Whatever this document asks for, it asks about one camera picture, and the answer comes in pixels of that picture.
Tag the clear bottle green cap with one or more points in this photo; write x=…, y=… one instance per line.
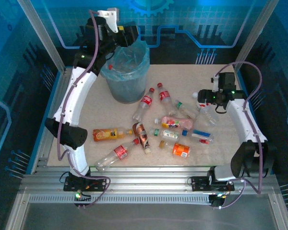
x=186, y=109

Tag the pink bottle white cap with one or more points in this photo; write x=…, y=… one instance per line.
x=180, y=122

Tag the clear bottle blue cap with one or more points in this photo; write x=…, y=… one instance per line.
x=201, y=135

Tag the small red label cola bottle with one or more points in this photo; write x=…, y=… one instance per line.
x=145, y=101
x=164, y=95

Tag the white label bottle green cap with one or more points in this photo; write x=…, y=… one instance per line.
x=169, y=134

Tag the orange label bottle yellow cap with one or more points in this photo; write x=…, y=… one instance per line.
x=181, y=149

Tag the brown coffee drink bottle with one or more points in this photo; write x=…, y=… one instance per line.
x=141, y=135

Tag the orange juice bottle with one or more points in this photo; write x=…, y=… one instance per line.
x=108, y=134

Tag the large red label cola bottle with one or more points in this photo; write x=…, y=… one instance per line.
x=120, y=152

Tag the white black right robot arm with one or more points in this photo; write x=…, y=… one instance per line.
x=244, y=119

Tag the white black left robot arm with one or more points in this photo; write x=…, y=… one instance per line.
x=74, y=95

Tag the blue plastic bin liner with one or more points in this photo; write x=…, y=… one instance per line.
x=124, y=76

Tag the clear plastic waste bin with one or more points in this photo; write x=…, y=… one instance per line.
x=127, y=88

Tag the small black right controller board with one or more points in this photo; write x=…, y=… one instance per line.
x=216, y=201

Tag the small black controller board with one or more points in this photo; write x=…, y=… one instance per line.
x=84, y=198
x=216, y=201

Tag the grey metal lower panel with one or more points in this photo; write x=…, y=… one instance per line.
x=146, y=218

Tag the small black left controller board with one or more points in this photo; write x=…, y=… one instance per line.
x=84, y=198

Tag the aluminium left frame post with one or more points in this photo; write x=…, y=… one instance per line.
x=42, y=36

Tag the aluminium frame post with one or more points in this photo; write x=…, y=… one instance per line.
x=42, y=36
x=255, y=36

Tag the aluminium right frame post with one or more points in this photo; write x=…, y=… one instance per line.
x=255, y=36

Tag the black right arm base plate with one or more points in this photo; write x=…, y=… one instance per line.
x=199, y=184

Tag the aluminium front frame rail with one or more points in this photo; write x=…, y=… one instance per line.
x=146, y=179

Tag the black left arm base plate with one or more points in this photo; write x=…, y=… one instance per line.
x=69, y=184

